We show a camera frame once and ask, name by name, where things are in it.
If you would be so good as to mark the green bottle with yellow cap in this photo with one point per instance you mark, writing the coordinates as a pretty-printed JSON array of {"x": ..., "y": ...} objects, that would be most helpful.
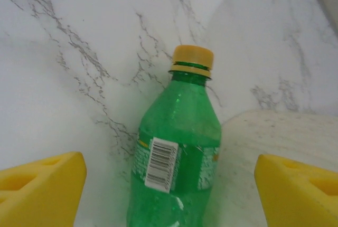
[{"x": 179, "y": 145}]

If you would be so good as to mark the white ribbed plastic bin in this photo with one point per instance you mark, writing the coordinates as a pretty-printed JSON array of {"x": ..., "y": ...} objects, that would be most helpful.
[{"x": 285, "y": 137}]

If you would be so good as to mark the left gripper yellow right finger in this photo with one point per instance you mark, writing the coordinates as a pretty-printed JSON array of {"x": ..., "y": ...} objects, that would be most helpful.
[{"x": 298, "y": 192}]

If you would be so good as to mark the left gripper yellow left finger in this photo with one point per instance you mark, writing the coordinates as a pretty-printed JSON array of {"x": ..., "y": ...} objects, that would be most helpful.
[{"x": 39, "y": 190}]

